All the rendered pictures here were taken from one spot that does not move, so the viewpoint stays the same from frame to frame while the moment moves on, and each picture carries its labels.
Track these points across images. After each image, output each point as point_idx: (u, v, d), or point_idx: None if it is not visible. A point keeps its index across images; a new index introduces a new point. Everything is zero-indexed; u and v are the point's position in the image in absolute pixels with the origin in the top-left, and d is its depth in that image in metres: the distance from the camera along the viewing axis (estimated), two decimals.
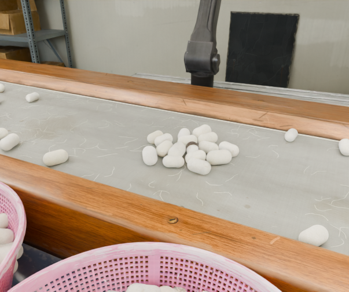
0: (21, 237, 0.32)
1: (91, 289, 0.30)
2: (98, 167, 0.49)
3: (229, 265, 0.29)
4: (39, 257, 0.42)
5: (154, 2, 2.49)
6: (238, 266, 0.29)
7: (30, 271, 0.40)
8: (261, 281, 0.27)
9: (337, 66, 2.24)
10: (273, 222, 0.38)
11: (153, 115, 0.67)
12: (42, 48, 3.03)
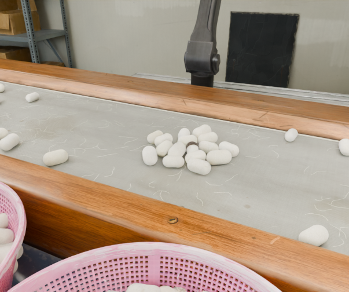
0: (21, 237, 0.32)
1: (91, 289, 0.30)
2: (98, 167, 0.49)
3: (229, 265, 0.29)
4: (39, 257, 0.42)
5: (154, 2, 2.49)
6: (238, 266, 0.29)
7: (30, 271, 0.40)
8: (261, 281, 0.27)
9: (337, 66, 2.24)
10: (273, 222, 0.38)
11: (153, 115, 0.67)
12: (42, 48, 3.03)
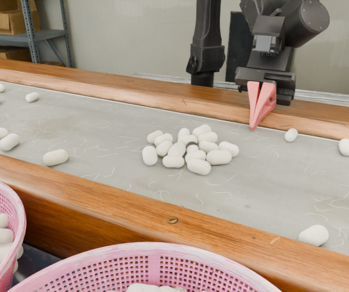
0: (21, 237, 0.32)
1: (91, 289, 0.30)
2: (98, 167, 0.49)
3: (229, 265, 0.29)
4: (39, 257, 0.42)
5: (154, 2, 2.49)
6: (238, 266, 0.29)
7: (30, 271, 0.40)
8: (261, 281, 0.27)
9: (337, 66, 2.24)
10: (273, 222, 0.38)
11: (153, 115, 0.67)
12: (42, 48, 3.03)
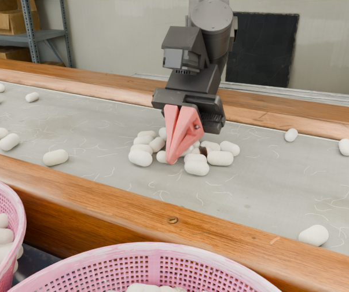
0: (21, 237, 0.32)
1: (91, 289, 0.30)
2: (98, 167, 0.49)
3: (229, 265, 0.29)
4: (39, 257, 0.42)
5: (154, 2, 2.49)
6: (238, 266, 0.29)
7: (30, 271, 0.40)
8: (261, 281, 0.27)
9: (337, 66, 2.24)
10: (273, 222, 0.38)
11: (153, 115, 0.67)
12: (42, 48, 3.03)
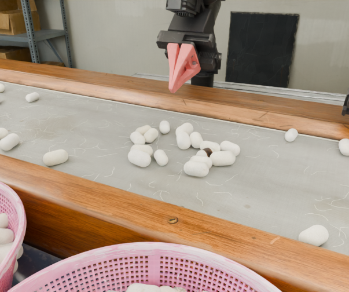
0: (21, 237, 0.32)
1: (91, 289, 0.30)
2: (98, 167, 0.49)
3: (229, 265, 0.29)
4: (39, 257, 0.42)
5: (154, 2, 2.49)
6: (238, 266, 0.29)
7: (30, 271, 0.40)
8: (261, 281, 0.27)
9: (337, 66, 2.24)
10: (273, 222, 0.38)
11: (153, 115, 0.67)
12: (42, 48, 3.03)
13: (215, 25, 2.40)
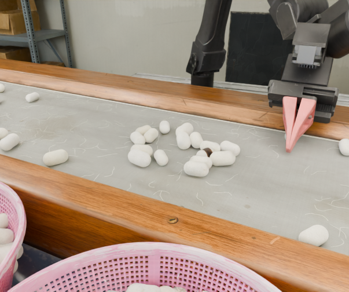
0: (21, 237, 0.32)
1: (91, 289, 0.30)
2: (98, 167, 0.49)
3: (229, 265, 0.29)
4: (39, 257, 0.42)
5: (154, 2, 2.49)
6: (238, 266, 0.29)
7: (30, 271, 0.40)
8: (261, 281, 0.27)
9: (337, 66, 2.24)
10: (273, 222, 0.38)
11: (153, 115, 0.67)
12: (42, 48, 3.03)
13: None
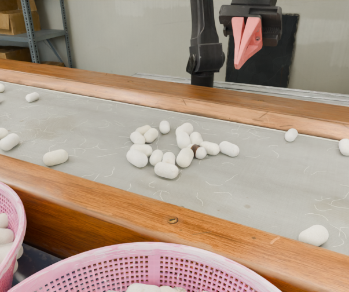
0: (21, 237, 0.32)
1: (91, 289, 0.30)
2: (98, 167, 0.49)
3: (229, 265, 0.29)
4: (39, 257, 0.42)
5: (154, 2, 2.49)
6: (238, 266, 0.29)
7: (30, 271, 0.40)
8: (261, 281, 0.27)
9: (337, 66, 2.24)
10: (273, 222, 0.38)
11: (153, 115, 0.67)
12: (42, 48, 3.03)
13: (215, 25, 2.40)
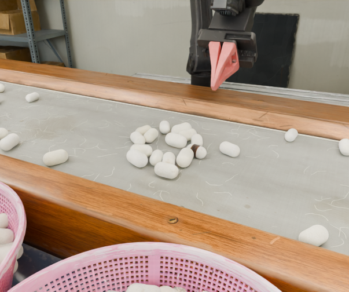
0: (21, 237, 0.32)
1: (91, 289, 0.30)
2: (98, 167, 0.49)
3: (229, 265, 0.29)
4: (39, 257, 0.42)
5: (154, 2, 2.49)
6: (238, 266, 0.29)
7: (30, 271, 0.40)
8: (261, 281, 0.27)
9: (337, 66, 2.24)
10: (273, 222, 0.38)
11: (153, 115, 0.67)
12: (42, 48, 3.03)
13: None
